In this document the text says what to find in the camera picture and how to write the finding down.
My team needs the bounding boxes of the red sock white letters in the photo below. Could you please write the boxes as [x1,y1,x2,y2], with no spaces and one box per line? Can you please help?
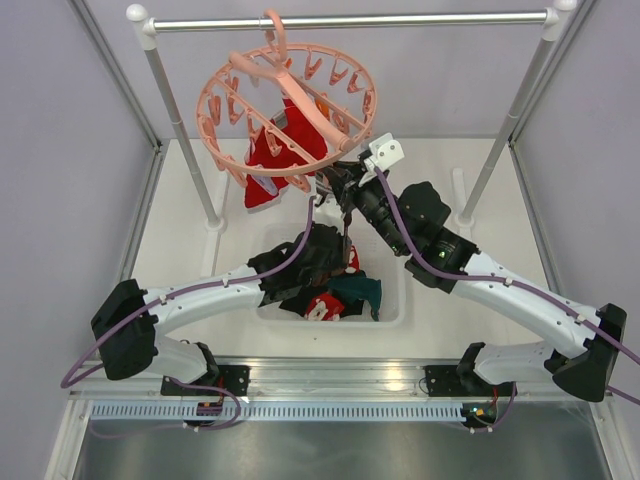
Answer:
[244,98,328,211]

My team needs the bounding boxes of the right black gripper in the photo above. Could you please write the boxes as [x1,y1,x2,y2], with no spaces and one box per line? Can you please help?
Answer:
[322,159,408,255]

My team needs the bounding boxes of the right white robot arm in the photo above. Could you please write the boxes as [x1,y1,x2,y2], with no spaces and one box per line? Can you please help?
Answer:
[318,163,627,403]

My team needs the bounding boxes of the white perforated basket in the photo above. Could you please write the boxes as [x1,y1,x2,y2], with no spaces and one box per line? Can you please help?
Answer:
[255,221,407,330]

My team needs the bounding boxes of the black sock white stripes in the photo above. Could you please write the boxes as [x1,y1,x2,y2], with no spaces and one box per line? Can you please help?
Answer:
[279,297,364,319]

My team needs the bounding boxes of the metal drying rack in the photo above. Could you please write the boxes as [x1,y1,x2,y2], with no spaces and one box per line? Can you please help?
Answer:
[126,1,578,230]

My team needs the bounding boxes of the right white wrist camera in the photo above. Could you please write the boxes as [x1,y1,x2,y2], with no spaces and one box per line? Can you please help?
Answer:
[368,133,405,171]

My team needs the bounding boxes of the red santa sock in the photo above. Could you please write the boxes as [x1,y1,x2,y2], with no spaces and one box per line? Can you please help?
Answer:
[345,245,360,274]
[304,293,345,322]

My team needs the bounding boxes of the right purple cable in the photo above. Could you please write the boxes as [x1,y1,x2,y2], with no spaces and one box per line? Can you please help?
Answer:
[377,167,640,401]

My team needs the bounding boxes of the brown striped sock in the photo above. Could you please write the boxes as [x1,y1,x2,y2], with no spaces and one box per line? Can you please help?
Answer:
[314,174,350,266]

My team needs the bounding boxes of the white slotted cable duct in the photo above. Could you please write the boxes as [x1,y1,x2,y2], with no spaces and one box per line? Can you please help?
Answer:
[90,400,466,422]

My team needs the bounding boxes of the purple cable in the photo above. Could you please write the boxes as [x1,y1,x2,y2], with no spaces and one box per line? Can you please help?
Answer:
[60,197,319,390]
[377,167,640,401]

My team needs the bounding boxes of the metal base rail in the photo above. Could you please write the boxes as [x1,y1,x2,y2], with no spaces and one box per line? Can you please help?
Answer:
[214,355,474,400]

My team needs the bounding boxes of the pink round clip hanger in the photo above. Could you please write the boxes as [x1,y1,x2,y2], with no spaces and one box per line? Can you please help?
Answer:
[196,9,378,195]

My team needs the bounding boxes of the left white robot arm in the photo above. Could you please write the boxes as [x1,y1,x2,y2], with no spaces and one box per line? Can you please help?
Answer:
[91,223,351,395]

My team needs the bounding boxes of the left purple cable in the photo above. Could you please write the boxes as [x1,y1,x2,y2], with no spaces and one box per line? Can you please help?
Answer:
[60,197,319,390]

